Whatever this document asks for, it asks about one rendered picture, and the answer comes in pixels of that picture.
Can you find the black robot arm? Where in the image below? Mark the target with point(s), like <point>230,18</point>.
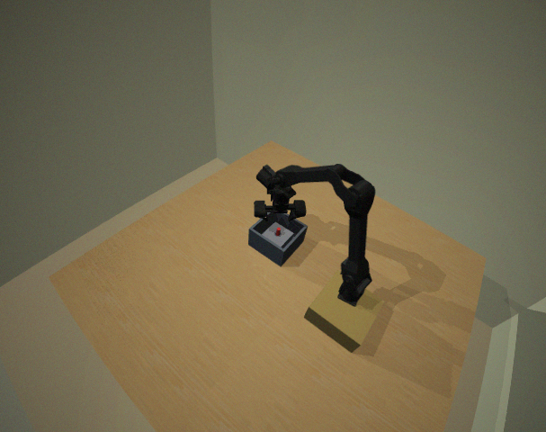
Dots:
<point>357,199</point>

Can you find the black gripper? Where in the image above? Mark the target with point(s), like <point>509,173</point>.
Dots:
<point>298,209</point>

